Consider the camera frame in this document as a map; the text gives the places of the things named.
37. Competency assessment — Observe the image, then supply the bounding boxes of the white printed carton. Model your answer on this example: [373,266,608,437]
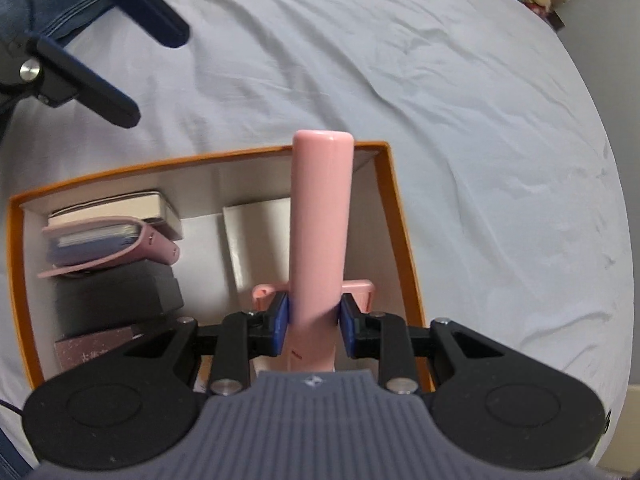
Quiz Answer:
[47,190,182,241]

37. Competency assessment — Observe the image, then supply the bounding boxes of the long white box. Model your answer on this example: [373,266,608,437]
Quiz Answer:
[222,197,293,303]

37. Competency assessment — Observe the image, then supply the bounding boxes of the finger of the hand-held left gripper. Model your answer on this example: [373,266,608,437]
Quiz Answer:
[20,35,142,128]
[89,0,191,50]

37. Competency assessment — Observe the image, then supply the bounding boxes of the brown starry box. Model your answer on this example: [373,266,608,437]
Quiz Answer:
[53,324,146,376]

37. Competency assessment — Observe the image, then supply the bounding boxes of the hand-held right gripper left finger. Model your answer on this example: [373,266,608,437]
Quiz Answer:
[122,291,292,396]

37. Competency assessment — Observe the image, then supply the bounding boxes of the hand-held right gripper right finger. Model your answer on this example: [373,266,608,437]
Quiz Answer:
[339,292,503,395]

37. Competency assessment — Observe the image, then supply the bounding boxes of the pink stick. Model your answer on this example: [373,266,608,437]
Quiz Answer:
[251,129,375,373]

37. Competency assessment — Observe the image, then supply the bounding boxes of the orange cardboard box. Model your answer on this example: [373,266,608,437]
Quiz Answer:
[7,142,435,392]

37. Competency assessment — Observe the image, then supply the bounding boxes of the person's right leg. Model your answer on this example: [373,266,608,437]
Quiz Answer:
[0,430,36,480]

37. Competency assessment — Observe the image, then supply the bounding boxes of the dark grey box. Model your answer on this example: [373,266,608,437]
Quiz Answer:
[54,262,185,338]

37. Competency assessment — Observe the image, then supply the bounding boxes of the pink wallet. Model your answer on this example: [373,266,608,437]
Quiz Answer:
[37,216,181,279]

